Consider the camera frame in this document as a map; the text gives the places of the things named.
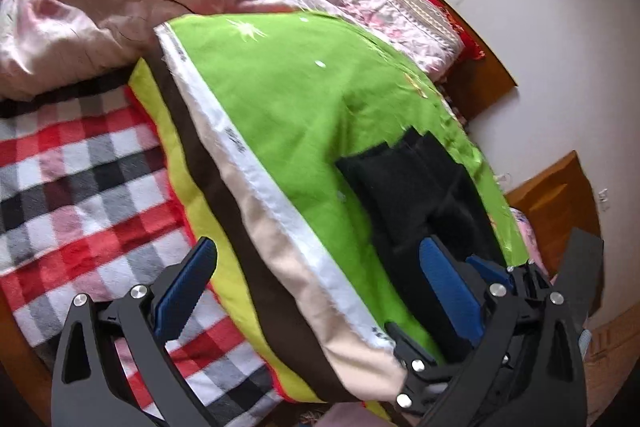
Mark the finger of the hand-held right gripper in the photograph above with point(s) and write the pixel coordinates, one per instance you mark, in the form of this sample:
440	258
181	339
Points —
417	364
487	269

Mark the black pants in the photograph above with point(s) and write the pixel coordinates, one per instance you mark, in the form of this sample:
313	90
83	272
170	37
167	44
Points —
415	187

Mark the white wall socket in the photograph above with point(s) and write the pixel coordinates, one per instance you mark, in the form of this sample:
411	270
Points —
604	199

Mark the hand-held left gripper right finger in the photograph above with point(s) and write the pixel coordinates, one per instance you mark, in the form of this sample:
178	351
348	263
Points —
450	292

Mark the padded wooden headboard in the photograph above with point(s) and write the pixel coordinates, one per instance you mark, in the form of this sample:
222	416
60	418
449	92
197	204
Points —
555	207

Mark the red embroidered pillow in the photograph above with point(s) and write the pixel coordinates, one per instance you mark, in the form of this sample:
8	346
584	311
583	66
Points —
470	44

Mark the wooden bed frame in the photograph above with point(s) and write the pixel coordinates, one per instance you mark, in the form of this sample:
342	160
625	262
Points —
17	367

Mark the red black plaid blanket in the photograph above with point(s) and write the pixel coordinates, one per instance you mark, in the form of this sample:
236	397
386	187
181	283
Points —
85	207

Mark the green cartoon printed sheet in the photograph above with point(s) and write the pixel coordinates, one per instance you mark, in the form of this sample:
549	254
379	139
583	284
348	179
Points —
280	107

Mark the striped multicolour blanket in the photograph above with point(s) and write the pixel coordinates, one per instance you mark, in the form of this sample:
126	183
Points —
235	227

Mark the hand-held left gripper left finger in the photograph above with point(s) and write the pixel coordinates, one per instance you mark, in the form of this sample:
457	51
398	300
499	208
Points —
182	287

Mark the plain wooden headboard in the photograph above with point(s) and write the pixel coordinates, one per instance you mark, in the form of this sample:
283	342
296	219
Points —
480	77

